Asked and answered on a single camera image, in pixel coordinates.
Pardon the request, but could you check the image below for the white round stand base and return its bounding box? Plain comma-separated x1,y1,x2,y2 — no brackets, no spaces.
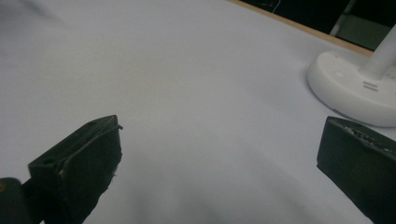
306,24,396,128

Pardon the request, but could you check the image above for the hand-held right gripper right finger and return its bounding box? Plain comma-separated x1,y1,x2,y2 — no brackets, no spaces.
316,116,396,224

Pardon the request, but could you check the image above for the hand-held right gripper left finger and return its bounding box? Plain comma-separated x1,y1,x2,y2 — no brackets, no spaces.
27,114,123,224

